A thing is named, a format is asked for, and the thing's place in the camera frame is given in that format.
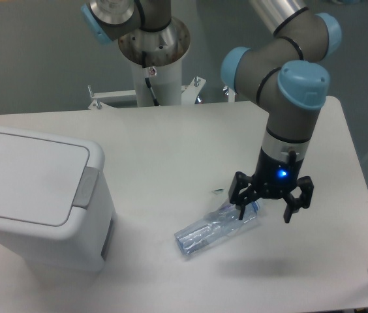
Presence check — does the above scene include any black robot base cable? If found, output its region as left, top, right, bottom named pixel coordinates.
left=141, top=50, right=161, bottom=107

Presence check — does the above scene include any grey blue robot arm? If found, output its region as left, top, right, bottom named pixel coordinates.
left=81, top=1, right=342, bottom=222

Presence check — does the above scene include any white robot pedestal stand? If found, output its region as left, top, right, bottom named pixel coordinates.
left=88, top=18, right=207, bottom=110

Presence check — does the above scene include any crushed clear plastic bottle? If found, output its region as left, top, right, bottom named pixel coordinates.
left=174, top=199, right=264, bottom=259

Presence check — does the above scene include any white push-button trash can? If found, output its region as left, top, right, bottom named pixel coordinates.
left=0, top=126, right=115, bottom=271

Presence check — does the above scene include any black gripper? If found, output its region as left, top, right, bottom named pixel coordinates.
left=228, top=149, right=314, bottom=224

